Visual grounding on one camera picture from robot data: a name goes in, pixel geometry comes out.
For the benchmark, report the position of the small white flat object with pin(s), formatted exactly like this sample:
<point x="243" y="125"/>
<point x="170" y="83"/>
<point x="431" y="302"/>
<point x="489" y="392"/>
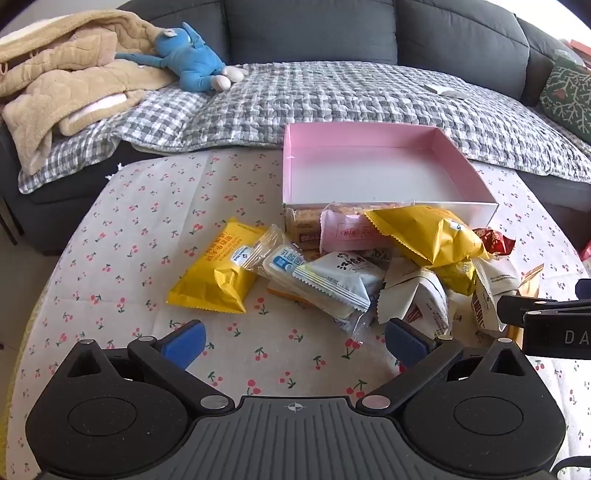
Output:
<point x="445" y="90"/>

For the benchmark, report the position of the grey checked quilt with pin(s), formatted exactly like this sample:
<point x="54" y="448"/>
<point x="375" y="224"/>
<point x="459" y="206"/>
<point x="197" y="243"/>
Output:
<point x="323" y="92"/>

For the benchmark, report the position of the beige fleece blanket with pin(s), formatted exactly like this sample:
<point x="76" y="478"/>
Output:
<point x="69" y="69"/>

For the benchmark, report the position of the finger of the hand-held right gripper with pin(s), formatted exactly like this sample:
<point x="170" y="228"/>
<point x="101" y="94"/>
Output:
<point x="531" y="307"/>
<point x="584" y="288"/>

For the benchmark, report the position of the clear cracker packet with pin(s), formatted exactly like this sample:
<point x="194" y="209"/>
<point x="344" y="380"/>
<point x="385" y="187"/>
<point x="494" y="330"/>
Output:
<point x="302" y="228"/>

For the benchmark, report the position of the cherry print tablecloth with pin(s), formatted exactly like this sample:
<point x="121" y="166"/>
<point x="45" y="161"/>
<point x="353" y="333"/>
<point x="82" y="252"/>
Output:
<point x="138" y="230"/>

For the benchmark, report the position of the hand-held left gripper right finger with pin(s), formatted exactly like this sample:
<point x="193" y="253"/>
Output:
<point x="406" y="344"/>

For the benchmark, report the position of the red snack packet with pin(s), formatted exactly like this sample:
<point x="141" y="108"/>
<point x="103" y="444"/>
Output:
<point x="496" y="241"/>

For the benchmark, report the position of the golden brown snack packet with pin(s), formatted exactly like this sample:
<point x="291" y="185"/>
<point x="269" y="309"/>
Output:
<point x="531" y="281"/>

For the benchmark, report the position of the large yellow packet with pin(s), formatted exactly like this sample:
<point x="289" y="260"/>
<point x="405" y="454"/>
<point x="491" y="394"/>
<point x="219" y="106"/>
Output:
<point x="425" y="235"/>

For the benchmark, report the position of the pink snack packet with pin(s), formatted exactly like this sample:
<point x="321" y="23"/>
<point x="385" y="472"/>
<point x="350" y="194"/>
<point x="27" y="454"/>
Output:
<point x="351" y="233"/>

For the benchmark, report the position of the yellow snack packet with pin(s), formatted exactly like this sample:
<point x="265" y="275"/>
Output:
<point x="217" y="272"/>

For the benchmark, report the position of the green cushion white branch print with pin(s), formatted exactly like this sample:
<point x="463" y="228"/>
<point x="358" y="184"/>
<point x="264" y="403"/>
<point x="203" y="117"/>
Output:
<point x="570" y="97"/>

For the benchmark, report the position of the pale grey snack packet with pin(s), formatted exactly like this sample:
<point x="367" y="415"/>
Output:
<point x="344" y="277"/>

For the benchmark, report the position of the blue plush toy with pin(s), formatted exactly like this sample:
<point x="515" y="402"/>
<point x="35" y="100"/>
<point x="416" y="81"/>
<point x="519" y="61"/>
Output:
<point x="194" y="60"/>

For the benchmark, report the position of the pink cardboard box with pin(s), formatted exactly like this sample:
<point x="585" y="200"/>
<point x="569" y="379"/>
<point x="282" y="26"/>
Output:
<point x="369" y="175"/>

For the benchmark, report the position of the white newspaper print packet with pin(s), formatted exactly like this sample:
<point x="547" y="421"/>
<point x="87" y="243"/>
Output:
<point x="415" y="295"/>

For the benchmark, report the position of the red plastic stool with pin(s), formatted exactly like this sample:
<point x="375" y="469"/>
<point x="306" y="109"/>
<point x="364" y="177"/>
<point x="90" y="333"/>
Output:
<point x="586" y="251"/>

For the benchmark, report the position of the dark grey sofa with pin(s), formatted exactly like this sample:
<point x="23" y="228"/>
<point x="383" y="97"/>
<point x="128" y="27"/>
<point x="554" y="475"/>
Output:
<point x="314" y="27"/>

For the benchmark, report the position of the clear packet with white bar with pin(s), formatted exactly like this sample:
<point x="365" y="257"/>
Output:
<point x="281" y="263"/>

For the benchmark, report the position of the orange and white snack packet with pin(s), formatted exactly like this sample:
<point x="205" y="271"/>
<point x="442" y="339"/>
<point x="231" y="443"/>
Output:
<point x="286" y="294"/>

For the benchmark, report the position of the small yellow blue-circle packet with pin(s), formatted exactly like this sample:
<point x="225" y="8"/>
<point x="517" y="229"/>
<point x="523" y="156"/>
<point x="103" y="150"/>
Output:
<point x="457" y="277"/>

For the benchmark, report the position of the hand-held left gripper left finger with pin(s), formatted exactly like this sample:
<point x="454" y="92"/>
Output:
<point x="184" y="344"/>

